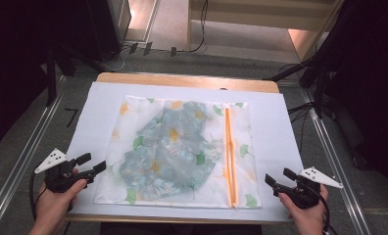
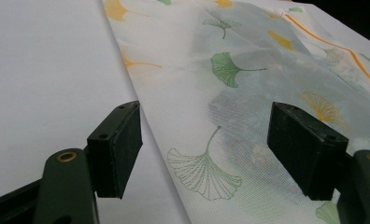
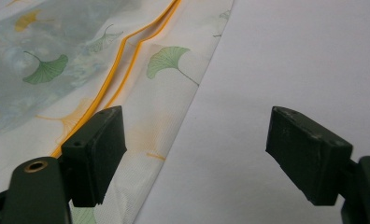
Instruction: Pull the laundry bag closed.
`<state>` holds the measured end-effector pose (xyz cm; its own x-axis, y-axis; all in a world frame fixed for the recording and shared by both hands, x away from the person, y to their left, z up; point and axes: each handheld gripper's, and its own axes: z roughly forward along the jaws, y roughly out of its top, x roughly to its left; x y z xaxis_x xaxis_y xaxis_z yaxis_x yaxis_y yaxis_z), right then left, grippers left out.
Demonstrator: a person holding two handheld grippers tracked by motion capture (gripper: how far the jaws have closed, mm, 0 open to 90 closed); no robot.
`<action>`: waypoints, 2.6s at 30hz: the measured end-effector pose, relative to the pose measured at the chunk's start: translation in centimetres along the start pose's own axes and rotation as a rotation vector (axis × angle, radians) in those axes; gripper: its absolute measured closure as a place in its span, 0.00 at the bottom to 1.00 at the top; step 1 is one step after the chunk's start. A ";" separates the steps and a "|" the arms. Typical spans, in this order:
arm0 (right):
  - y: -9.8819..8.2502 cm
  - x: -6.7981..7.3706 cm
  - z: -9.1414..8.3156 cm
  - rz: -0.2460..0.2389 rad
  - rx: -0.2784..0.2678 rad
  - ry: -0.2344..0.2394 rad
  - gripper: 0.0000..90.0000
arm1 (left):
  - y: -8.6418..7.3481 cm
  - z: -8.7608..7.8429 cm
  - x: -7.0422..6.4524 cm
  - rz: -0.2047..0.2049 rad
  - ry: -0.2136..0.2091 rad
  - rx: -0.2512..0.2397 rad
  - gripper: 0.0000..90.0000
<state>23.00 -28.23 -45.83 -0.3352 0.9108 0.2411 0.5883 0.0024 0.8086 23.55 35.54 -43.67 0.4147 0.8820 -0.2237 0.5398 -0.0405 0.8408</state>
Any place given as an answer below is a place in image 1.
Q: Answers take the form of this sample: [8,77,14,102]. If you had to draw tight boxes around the black metal stand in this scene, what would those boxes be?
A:
[263,55,334,119]

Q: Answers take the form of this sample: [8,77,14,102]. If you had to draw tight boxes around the white floor cable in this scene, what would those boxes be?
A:
[96,45,131,73]

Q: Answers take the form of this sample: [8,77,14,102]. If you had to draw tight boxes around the dark cabinet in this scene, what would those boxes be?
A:
[85,0,133,64]

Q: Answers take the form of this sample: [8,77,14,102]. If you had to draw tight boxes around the black floor cables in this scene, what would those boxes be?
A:
[287,101,316,155]

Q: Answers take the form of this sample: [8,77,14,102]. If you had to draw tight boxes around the wooden table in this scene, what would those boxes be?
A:
[65,71,294,226]

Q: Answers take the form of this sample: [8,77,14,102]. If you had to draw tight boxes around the light wooden shelf unit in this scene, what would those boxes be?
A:
[186,0,345,63]

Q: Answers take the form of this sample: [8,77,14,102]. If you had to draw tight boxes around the person's left hand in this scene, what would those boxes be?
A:
[27,167,88,235]

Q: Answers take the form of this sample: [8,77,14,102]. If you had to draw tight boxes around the blue floral garment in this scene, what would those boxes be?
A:
[119,101,224,202]

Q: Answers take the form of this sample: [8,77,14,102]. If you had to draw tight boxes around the metal floor rail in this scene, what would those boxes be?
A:
[0,74,68,227]
[300,88,373,235]

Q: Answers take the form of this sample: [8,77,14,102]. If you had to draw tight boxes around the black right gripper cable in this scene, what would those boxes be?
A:
[313,185,332,235]

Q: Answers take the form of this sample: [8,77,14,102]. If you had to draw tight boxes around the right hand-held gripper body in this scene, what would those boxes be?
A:
[272,166,344,211]

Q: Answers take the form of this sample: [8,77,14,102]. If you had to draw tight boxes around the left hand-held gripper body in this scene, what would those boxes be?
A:
[33,148,96,194]

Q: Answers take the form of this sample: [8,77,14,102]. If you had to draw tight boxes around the white leaf-print mesh laundry bag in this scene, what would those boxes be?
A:
[93,94,263,211]

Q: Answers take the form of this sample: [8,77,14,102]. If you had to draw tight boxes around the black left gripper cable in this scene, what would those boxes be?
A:
[28,170,49,220]

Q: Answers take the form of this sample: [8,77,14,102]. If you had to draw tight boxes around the person's right hand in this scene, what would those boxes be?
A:
[278,183,330,235]

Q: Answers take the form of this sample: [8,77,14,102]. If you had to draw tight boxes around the black hanging cable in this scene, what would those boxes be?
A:
[176,0,210,55]

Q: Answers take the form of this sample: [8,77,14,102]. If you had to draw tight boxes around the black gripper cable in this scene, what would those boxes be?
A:
[28,170,49,220]
[313,185,332,235]

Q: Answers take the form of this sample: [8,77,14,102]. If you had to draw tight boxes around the white table mat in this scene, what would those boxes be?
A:
[66,81,305,223]

